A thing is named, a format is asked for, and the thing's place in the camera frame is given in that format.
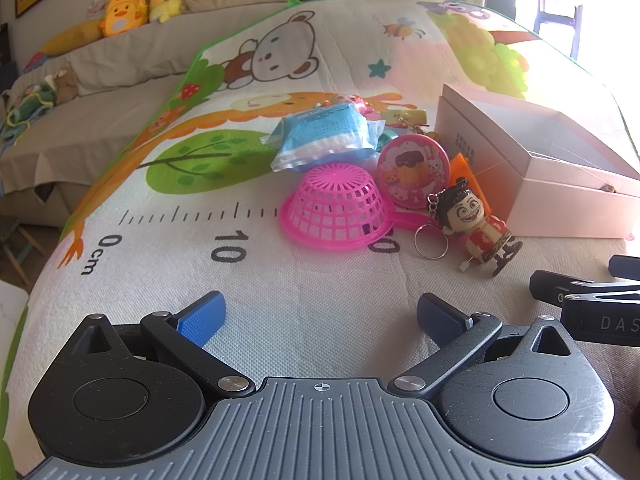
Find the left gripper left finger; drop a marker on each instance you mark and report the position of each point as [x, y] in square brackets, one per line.
[179, 340]

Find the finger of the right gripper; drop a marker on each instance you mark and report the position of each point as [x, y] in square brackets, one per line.
[551, 288]
[624, 266]

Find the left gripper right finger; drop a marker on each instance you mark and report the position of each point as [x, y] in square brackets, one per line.
[462, 342]

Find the cartoon boy keychain figure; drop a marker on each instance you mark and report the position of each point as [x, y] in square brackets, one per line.
[458, 212]

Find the orange pumpkin toy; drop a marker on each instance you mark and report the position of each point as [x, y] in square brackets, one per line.
[460, 168]

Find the pink round cartoon tin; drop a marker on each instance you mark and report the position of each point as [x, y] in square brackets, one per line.
[410, 168]

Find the pink plastic strainer basket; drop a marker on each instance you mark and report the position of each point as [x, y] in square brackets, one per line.
[339, 207]

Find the blue tissue packet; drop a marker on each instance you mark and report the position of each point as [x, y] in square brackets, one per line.
[337, 133]

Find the pink pig toy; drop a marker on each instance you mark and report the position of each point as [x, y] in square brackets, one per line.
[363, 107]

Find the pink cardboard box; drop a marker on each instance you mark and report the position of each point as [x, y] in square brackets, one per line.
[541, 172]

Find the cartoon animal play mat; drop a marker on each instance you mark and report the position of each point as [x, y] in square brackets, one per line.
[191, 204]

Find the beige covered sofa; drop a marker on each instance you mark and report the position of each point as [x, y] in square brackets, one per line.
[122, 81]

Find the green knitted cloth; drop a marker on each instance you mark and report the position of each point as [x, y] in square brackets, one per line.
[36, 101]

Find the yellow duck plush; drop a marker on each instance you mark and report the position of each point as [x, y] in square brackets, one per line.
[123, 15]

